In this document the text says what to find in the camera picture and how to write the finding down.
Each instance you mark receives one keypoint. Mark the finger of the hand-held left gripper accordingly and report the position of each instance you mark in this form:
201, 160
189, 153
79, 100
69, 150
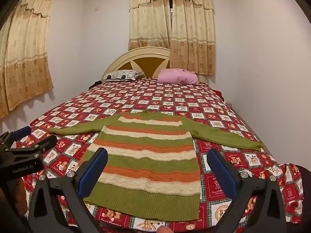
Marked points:
21, 132
45, 144

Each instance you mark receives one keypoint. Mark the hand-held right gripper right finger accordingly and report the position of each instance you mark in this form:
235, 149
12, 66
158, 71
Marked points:
222, 174

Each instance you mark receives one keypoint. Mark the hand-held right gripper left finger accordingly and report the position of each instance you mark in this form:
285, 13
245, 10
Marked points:
93, 172

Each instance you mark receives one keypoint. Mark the green orange striped knit sweater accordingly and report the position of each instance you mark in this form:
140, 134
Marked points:
150, 155

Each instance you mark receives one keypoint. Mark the dark cloth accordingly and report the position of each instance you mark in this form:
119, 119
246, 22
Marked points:
94, 84

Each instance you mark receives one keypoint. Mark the beige floral side window curtain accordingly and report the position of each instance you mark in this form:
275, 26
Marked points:
26, 53

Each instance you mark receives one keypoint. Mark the red cloth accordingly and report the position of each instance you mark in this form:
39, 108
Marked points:
220, 94

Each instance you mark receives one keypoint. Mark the red printed bed blanket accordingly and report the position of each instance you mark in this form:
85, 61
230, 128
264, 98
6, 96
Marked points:
170, 97

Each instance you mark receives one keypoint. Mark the white car print pillow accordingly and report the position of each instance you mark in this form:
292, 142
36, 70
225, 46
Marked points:
121, 75

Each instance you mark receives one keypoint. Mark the pink pillow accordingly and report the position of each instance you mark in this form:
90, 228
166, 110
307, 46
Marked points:
177, 77

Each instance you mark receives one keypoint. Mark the cream and brown bed headboard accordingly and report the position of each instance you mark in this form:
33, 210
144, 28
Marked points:
145, 64

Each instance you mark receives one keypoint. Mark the beige floral curtain panel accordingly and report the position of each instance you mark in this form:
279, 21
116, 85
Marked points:
148, 17
192, 29

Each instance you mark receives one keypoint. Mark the dark window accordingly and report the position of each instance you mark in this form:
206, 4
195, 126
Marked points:
170, 7

